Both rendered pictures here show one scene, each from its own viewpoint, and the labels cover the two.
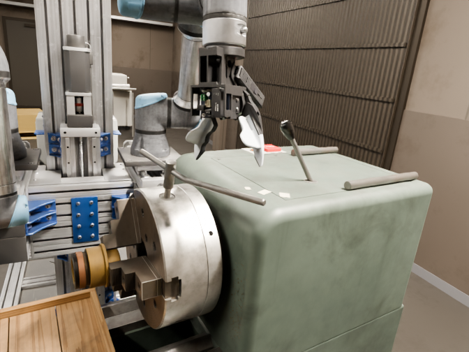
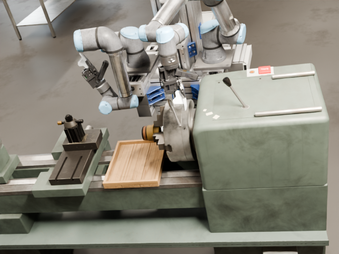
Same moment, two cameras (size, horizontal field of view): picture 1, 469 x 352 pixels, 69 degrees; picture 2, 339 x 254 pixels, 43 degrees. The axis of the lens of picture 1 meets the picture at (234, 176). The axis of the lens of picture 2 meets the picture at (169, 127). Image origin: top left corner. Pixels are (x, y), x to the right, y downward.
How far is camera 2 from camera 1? 154 cm
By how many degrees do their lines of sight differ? 46
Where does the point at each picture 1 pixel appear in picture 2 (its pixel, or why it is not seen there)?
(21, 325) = (137, 148)
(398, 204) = (289, 127)
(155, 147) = (212, 57)
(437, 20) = not seen: outside the picture
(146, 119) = (205, 41)
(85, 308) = not seen: hidden behind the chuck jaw
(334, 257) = (244, 148)
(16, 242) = (145, 107)
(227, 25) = (164, 60)
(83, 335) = (155, 157)
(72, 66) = not seen: hidden behind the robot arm
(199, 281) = (179, 147)
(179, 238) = (170, 129)
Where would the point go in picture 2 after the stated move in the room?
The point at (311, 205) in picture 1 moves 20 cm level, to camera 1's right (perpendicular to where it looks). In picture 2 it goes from (221, 125) to (261, 137)
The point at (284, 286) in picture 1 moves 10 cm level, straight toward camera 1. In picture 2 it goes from (214, 156) to (198, 168)
